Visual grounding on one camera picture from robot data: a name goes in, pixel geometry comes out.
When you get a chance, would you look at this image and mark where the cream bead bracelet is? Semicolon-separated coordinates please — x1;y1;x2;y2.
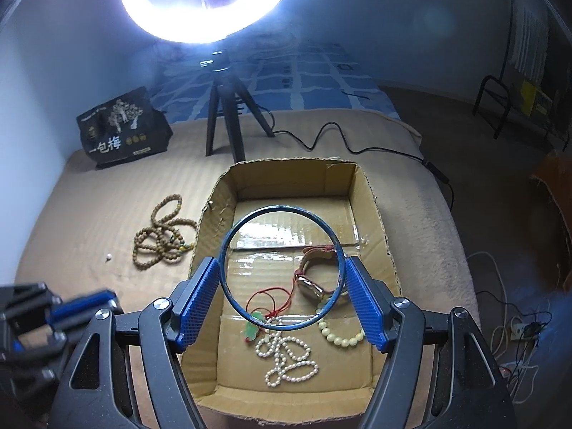
316;307;368;349

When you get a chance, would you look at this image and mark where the dark blue bangle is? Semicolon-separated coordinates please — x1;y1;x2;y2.
217;198;356;330

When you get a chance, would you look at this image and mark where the green jade red cord pendant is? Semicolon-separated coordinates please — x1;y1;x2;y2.
245;285;294;322

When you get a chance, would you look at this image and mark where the brown strap wristwatch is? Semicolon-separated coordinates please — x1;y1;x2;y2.
294;245;338;311

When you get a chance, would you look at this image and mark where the brown wooden bead necklace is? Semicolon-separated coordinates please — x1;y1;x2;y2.
131;193;200;270

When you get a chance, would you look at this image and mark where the white pearl bead necklace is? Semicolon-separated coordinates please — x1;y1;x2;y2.
254;319;321;389

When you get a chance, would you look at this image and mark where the open cardboard box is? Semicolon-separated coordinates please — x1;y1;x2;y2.
182;159;400;424

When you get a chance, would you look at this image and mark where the black printed gift bag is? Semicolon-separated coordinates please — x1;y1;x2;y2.
77;86;173;168

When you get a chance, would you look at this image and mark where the black tripod stand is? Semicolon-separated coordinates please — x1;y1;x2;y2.
200;50;274;163

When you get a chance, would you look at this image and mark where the orange cloth covered stool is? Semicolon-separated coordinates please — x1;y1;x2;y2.
530;150;572;248

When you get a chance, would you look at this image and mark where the blue patterned bed sheet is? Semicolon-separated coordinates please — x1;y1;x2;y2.
148;41;399;123

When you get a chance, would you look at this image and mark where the black clothes rack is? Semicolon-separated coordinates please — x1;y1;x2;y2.
472;0;571;150

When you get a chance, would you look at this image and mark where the black power cable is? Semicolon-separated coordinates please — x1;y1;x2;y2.
240;98;455;211

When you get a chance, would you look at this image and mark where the bright ring light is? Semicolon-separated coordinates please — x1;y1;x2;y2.
116;0;310;47

